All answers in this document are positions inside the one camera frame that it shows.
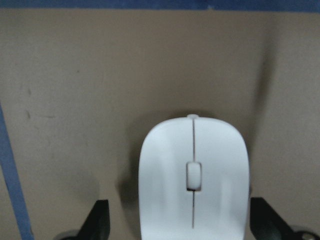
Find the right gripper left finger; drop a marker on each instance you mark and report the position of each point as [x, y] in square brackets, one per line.
[96, 225]

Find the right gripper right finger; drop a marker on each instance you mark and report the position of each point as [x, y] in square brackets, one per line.
[266, 224]

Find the white computer mouse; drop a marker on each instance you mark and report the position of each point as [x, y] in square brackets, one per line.
[193, 181]

